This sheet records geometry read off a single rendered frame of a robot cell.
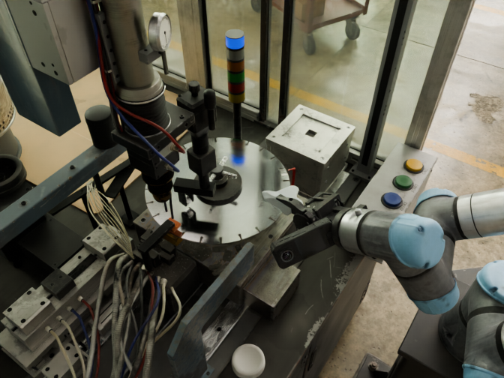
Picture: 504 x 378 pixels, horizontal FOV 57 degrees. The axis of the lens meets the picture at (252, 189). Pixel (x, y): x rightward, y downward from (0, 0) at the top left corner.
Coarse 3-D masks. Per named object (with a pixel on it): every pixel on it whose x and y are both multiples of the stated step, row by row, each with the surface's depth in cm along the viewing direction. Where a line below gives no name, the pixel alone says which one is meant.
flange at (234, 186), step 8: (224, 168) 109; (224, 176) 105; (240, 176) 107; (216, 184) 104; (224, 184) 105; (232, 184) 105; (240, 184) 106; (216, 192) 104; (224, 192) 104; (232, 192) 104; (208, 200) 103; (216, 200) 102; (224, 200) 103
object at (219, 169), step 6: (222, 162) 105; (216, 168) 103; (222, 168) 103; (210, 174) 104; (216, 174) 102; (222, 174) 103; (228, 174) 102; (234, 174) 102; (210, 180) 101; (216, 180) 104
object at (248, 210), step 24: (216, 144) 116; (240, 144) 116; (240, 168) 111; (264, 168) 111; (240, 192) 105; (168, 216) 101; (192, 216) 101; (216, 216) 101; (240, 216) 101; (264, 216) 101; (192, 240) 96; (216, 240) 96; (240, 240) 96
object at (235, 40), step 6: (234, 30) 113; (240, 30) 113; (228, 36) 111; (234, 36) 111; (240, 36) 111; (228, 42) 112; (234, 42) 112; (240, 42) 112; (228, 48) 113; (234, 48) 113; (240, 48) 113
